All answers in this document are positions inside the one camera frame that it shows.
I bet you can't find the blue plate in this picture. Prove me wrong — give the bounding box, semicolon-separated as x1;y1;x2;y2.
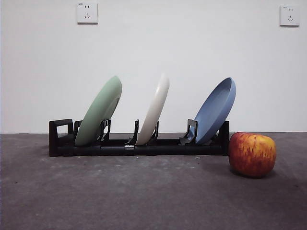
193;77;237;145

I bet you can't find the white plate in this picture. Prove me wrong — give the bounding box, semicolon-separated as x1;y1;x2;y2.
135;73;170;146

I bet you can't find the white wall socket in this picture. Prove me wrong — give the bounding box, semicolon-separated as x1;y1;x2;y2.
280;4;300;27
77;2;99;24

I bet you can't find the black plate rack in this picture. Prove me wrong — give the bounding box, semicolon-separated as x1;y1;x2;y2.
49;118;230;158

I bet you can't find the red yellow apple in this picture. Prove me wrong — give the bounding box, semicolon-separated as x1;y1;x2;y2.
228;131;277;178

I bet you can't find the green plate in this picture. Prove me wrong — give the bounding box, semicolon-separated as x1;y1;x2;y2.
75;75;123;146

